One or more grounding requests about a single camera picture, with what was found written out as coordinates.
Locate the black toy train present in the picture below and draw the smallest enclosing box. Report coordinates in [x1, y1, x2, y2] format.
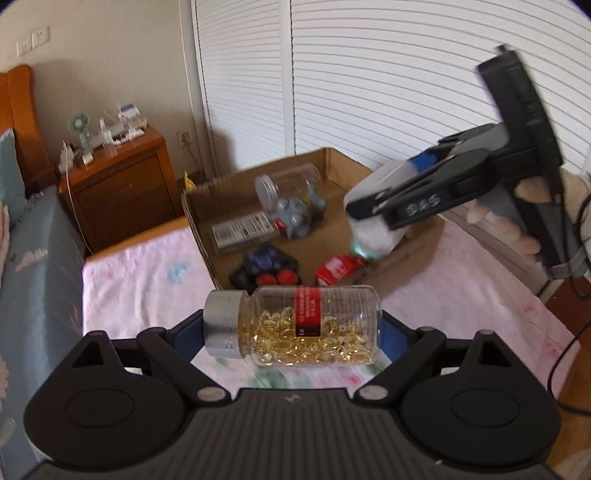
[228, 244, 302, 292]

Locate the white louvered closet door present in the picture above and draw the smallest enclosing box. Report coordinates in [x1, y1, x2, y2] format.
[191, 0, 296, 183]
[290, 0, 591, 259]

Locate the grey cat figurine red hat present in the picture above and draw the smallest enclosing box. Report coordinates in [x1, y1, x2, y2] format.
[270, 182, 328, 240]

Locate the black cable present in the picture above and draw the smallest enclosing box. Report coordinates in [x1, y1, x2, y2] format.
[536, 175, 591, 411]

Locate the wooden nightstand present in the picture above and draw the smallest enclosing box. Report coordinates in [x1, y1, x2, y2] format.
[59, 126, 178, 254]

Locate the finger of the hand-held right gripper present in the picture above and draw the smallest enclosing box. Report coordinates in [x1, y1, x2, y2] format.
[346, 150, 492, 232]
[409, 124, 497, 174]

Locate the flat labelled packet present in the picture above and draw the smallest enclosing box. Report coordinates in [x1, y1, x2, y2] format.
[211, 213, 275, 254]

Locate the person's right hand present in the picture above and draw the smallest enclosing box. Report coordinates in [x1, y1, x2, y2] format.
[466, 171, 591, 264]

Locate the small green desk fan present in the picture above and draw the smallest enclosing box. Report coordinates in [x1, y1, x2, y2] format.
[68, 112, 93, 155]

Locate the white plastic jar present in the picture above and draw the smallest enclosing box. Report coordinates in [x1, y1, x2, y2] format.
[344, 159, 446, 257]

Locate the pink floral bed sheet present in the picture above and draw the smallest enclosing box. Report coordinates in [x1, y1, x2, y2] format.
[83, 217, 578, 393]

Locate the clear plastic jar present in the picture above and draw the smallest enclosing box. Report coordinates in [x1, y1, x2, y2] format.
[255, 164, 322, 213]

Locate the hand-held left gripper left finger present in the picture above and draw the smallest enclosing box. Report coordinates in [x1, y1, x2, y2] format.
[71, 310, 234, 408]

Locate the wooden headboard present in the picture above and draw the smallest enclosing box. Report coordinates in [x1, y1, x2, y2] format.
[0, 65, 58, 195]

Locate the brown cardboard box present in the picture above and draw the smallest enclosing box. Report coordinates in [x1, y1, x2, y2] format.
[181, 147, 446, 291]

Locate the large blue pillow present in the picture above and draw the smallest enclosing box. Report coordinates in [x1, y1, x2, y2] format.
[0, 128, 26, 227]

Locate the capsule bottle silver cap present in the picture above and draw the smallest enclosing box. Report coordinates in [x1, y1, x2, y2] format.
[203, 285, 383, 367]

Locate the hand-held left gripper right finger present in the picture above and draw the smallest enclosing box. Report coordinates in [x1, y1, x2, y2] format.
[353, 311, 520, 407]

